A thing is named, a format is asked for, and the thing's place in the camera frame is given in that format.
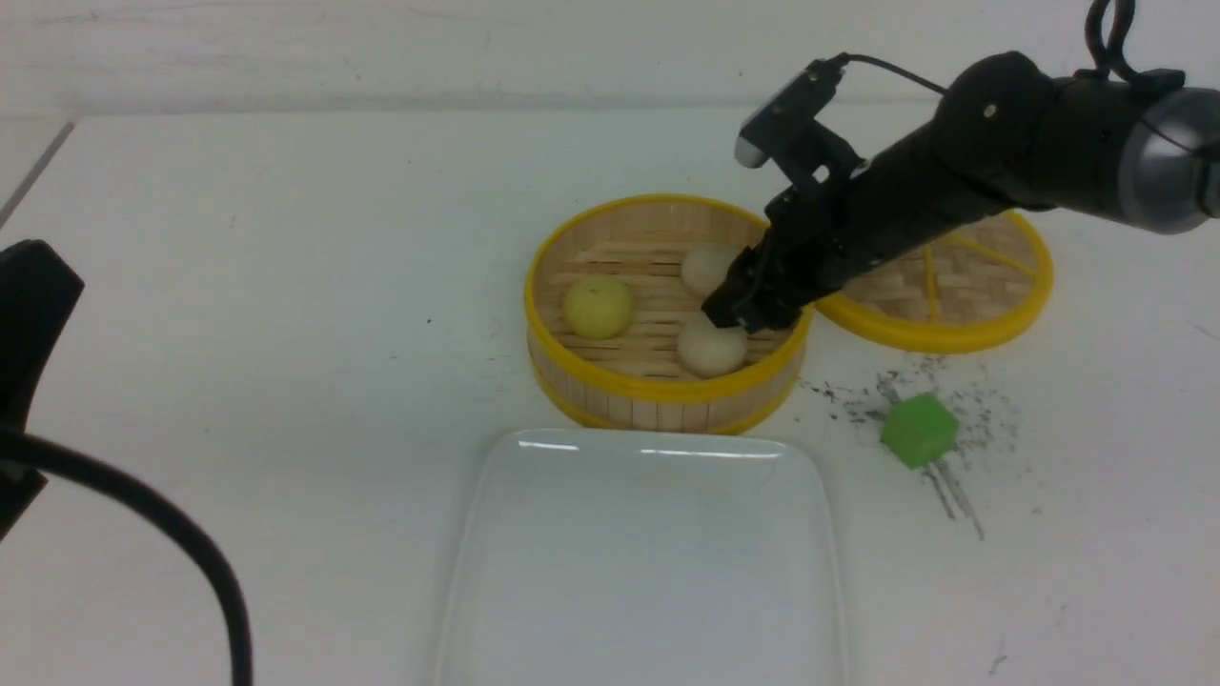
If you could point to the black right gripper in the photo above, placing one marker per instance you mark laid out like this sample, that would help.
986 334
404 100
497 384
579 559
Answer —
818 241

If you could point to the white steamed bun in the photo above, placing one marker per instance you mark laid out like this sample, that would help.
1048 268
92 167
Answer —
705 267
706 351

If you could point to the white steamed bun front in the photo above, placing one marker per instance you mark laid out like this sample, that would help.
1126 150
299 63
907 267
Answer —
706 351

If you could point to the yellow-green steamed bun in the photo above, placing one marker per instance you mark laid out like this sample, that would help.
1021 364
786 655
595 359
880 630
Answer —
598 307

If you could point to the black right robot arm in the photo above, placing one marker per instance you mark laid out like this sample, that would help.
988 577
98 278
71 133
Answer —
1140 152

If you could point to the white rectangular plate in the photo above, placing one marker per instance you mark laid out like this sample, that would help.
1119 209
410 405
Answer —
593 557

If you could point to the bamboo steamer basket yellow rim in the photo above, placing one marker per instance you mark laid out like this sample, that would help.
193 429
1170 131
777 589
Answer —
635 381

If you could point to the green foam cube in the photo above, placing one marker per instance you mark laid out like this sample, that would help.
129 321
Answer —
920 430

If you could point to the bamboo steamer lid yellow rim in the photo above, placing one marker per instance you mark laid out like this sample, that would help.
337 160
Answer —
972 290

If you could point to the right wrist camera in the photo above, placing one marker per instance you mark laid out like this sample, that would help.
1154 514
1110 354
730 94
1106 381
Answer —
786 131

